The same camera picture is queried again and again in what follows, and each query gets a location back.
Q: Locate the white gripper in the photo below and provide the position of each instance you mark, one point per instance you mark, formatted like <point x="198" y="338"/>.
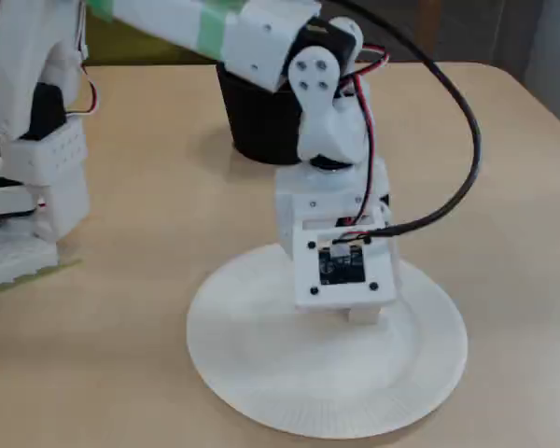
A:
<point x="295" y="195"/>

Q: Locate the white block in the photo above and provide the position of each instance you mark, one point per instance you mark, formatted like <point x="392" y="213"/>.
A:
<point x="365" y="316"/>

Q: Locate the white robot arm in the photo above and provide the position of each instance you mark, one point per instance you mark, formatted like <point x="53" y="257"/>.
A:
<point x="261" y="42"/>

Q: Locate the black pot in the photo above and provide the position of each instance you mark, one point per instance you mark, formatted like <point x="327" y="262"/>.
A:
<point x="256" y="121"/>

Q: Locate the white paper plate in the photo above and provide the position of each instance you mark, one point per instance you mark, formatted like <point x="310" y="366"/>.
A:
<point x="331" y="387"/>

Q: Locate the brown wooden leg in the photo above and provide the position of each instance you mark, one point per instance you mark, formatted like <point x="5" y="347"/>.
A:
<point x="427" y="28"/>

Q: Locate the olive green chair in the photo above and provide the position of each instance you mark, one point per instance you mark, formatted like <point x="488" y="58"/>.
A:
<point x="144" y="51"/>

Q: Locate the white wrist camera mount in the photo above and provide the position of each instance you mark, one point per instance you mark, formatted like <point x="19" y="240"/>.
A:
<point x="308" y="270"/>

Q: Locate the green base plate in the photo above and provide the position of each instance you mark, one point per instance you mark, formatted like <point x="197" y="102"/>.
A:
<point x="51" y="270"/>

